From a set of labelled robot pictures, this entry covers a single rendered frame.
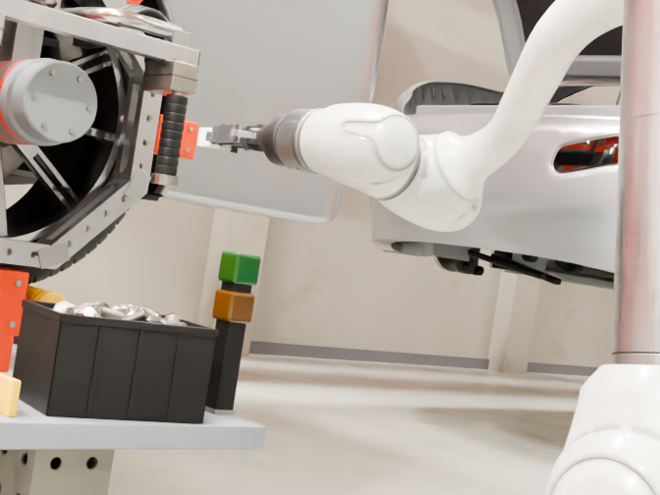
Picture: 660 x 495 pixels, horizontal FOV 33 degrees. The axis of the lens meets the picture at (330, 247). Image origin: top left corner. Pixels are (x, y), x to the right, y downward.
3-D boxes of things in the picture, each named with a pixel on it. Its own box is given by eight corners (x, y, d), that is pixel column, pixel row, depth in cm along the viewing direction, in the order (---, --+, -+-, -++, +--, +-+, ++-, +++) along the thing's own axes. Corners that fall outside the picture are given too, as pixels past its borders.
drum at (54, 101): (34, 150, 196) (47, 71, 197) (95, 154, 181) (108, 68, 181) (-42, 136, 187) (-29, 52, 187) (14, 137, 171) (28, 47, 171)
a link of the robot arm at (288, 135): (343, 179, 158) (315, 177, 162) (352, 115, 158) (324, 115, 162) (293, 168, 151) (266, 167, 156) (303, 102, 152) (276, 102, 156)
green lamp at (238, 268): (240, 283, 150) (245, 253, 150) (258, 287, 147) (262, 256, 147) (215, 280, 147) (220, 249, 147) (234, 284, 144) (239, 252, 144)
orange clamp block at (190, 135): (133, 150, 210) (172, 158, 216) (154, 151, 205) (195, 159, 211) (137, 113, 211) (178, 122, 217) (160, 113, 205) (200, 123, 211)
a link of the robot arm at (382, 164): (284, 162, 150) (350, 199, 159) (362, 166, 139) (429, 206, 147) (310, 88, 152) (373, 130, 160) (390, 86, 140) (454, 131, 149)
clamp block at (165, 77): (165, 96, 190) (170, 65, 190) (195, 95, 184) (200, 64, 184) (139, 89, 187) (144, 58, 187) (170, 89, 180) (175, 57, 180)
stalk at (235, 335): (220, 410, 149) (244, 256, 149) (234, 414, 146) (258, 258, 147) (199, 409, 147) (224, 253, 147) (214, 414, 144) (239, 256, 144)
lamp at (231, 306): (234, 320, 150) (239, 291, 150) (252, 324, 147) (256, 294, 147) (209, 317, 147) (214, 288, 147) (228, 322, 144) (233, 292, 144)
